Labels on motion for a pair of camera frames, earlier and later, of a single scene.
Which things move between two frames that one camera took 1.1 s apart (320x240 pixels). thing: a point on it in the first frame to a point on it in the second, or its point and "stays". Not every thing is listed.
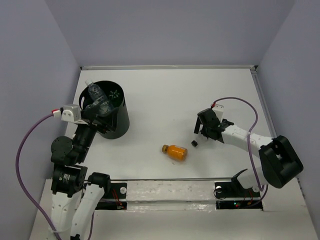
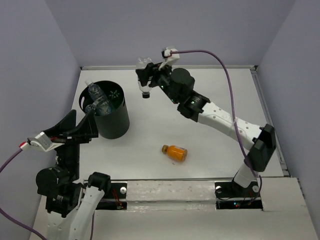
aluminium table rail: (225, 67) stays
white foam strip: (171, 195) stays
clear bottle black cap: (194, 143) to (142, 63)
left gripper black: (109, 121) to (84, 131)
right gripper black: (199, 122) to (151, 69)
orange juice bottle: (175, 152) stays
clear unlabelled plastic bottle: (103, 103) stays
